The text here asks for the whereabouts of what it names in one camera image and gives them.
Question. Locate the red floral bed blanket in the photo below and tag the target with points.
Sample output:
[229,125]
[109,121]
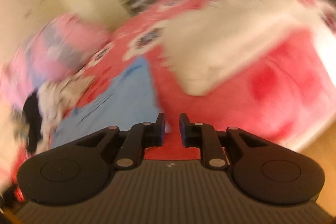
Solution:
[283,93]

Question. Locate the white fleece garment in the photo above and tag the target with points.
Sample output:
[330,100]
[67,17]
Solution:
[51,106]

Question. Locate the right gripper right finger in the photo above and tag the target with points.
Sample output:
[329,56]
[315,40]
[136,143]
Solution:
[263,170]

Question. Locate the beige knit sweater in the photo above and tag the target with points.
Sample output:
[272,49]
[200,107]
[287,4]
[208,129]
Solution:
[71,90]

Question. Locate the cream folded garment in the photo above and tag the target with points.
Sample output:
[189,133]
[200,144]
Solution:
[205,47]

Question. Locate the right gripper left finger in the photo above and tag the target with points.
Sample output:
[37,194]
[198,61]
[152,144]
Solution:
[81,169]

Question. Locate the light blue t-shirt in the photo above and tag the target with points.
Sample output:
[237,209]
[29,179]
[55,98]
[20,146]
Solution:
[130,99]

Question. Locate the black garment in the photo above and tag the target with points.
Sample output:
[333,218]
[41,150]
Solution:
[34,120]

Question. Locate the pink purple folded quilt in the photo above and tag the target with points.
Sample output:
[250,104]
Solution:
[59,50]

